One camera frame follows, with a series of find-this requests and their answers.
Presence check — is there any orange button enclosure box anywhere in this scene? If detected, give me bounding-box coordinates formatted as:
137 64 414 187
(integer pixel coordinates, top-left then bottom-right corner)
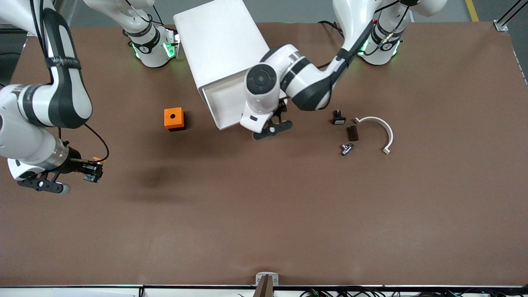
164 107 186 132

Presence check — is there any white drawer cabinet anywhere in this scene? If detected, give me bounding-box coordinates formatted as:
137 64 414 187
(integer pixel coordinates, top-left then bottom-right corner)
173 0 271 131

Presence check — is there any white plastic drawer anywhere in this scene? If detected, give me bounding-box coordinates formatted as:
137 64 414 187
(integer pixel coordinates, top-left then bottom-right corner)
199 69 250 131

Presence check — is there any black base cable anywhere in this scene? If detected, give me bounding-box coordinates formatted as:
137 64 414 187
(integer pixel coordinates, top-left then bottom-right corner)
317 20 345 38

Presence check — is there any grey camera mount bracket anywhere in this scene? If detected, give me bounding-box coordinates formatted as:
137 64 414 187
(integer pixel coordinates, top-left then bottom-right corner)
255 272 280 297

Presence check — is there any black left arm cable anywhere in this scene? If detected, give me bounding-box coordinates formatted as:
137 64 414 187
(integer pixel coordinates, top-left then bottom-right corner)
330 0 413 73

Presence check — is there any orange and blue push button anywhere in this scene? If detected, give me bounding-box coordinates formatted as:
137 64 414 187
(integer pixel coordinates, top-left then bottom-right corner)
84 156 104 183

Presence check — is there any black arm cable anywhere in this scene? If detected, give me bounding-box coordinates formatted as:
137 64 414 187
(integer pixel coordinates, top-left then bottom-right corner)
58 123 110 164
330 0 413 73

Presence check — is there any white curved plastic bracket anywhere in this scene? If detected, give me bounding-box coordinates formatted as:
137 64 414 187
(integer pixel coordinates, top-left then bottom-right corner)
353 116 394 156

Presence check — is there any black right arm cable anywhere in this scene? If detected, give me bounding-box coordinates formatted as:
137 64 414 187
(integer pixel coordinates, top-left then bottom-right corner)
58 123 110 164

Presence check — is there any aluminium frame post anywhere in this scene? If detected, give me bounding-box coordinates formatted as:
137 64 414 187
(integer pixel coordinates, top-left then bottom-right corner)
494 0 528 32

